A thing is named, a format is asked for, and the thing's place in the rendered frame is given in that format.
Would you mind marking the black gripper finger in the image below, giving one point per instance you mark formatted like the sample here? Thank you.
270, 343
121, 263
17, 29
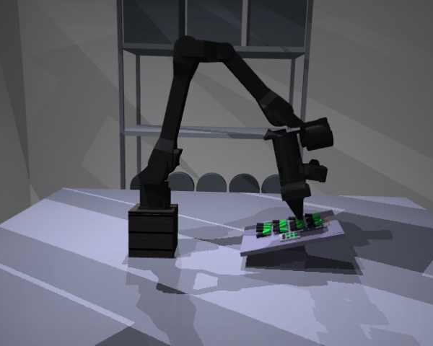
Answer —
296, 206

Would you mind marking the grey switch panel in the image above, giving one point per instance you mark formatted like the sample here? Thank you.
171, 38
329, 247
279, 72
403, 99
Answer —
288, 237

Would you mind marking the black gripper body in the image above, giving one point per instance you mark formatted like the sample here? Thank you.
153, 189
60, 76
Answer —
292, 188

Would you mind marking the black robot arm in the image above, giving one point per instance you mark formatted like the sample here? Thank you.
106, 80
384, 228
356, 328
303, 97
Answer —
155, 193

